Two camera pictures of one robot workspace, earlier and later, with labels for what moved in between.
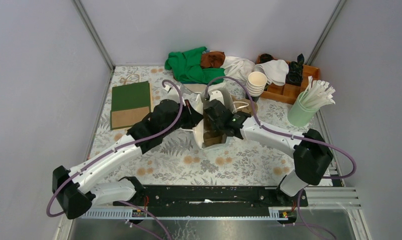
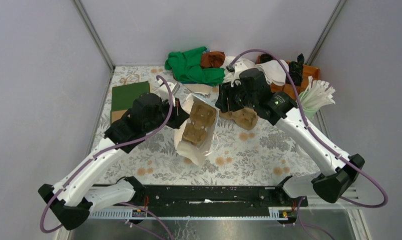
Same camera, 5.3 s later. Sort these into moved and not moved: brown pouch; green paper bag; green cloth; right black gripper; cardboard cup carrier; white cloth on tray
Moved: cardboard cup carrier; right black gripper
Not moved: green cloth; brown pouch; white cloth on tray; green paper bag
